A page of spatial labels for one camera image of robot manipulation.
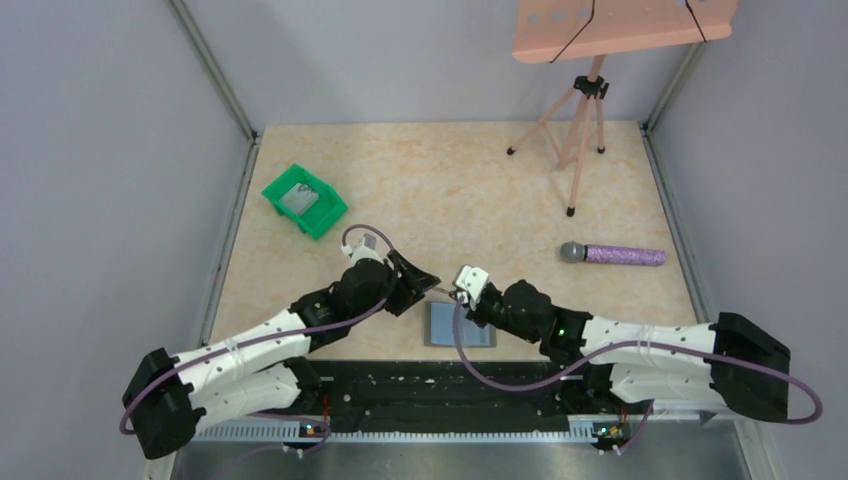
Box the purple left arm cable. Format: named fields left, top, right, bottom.
left=119, top=224, right=399, bottom=458

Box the purple glitter microphone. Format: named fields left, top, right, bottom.
left=558, top=241, right=666, bottom=267

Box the grey card holder wallet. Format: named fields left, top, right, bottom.
left=423, top=300, right=498, bottom=350

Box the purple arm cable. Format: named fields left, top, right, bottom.
left=452, top=301, right=823, bottom=454
left=119, top=224, right=399, bottom=458

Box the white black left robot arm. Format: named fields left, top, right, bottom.
left=119, top=250, right=441, bottom=460

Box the green plastic bin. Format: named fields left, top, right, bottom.
left=262, top=164, right=348, bottom=240

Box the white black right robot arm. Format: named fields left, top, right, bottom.
left=454, top=280, right=791, bottom=423

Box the pink music stand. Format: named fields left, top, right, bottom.
left=506, top=0, right=738, bottom=217

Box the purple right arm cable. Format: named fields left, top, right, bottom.
left=452, top=301, right=823, bottom=454

